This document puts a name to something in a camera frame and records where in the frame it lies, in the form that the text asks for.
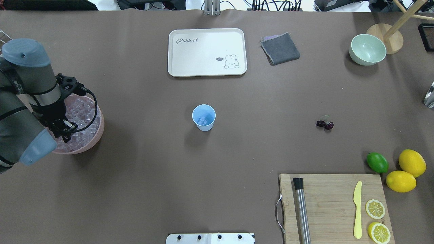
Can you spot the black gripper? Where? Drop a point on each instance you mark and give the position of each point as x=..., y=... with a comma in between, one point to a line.
x=54, y=116

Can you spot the light blue plastic cup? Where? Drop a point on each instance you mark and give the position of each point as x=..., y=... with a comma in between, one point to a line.
x=204, y=110

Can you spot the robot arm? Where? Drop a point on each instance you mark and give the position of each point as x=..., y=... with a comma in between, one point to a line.
x=32, y=107

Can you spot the pink bowl of ice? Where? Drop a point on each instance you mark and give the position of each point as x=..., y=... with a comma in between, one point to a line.
x=82, y=111

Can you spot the clear ice cube in cup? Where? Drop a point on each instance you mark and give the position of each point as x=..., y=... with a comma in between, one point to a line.
x=202, y=121

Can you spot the pair of dark cherries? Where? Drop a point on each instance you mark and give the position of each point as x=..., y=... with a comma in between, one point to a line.
x=324, y=122

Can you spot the wooden cup stand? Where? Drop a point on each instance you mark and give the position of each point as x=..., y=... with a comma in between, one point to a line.
x=390, y=35

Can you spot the metal ice scoop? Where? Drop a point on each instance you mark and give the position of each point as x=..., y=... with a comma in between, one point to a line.
x=429, y=97

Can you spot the cream rabbit serving tray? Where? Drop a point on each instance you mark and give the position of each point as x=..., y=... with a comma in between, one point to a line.
x=206, y=52

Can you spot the grey folded cloth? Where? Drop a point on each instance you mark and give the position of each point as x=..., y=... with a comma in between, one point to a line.
x=280, y=48

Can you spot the steel muddler black tip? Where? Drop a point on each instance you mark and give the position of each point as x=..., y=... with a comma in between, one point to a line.
x=302, y=211

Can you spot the bamboo cutting board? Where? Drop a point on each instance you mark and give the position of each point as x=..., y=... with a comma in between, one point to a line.
x=330, y=207

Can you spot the yellow plastic knife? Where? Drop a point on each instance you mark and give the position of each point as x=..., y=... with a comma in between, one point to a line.
x=357, y=229

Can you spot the mint green bowl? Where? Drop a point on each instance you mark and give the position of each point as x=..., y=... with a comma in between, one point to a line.
x=367, y=49

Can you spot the green lime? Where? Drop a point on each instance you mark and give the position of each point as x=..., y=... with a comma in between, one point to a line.
x=377, y=162

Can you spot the lemon half upper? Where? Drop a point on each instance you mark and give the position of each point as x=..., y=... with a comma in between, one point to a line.
x=375, y=209

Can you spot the lemon half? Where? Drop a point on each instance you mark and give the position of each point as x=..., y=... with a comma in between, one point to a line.
x=379, y=233
x=375, y=209

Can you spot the lemon half lower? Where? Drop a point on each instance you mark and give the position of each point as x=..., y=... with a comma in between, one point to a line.
x=379, y=233

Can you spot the yellow lemon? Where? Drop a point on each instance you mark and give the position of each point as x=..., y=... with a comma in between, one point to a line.
x=401, y=181
x=412, y=162

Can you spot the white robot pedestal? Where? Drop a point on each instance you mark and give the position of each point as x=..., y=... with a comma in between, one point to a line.
x=210, y=238

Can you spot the aluminium frame post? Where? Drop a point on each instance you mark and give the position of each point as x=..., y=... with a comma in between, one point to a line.
x=211, y=8

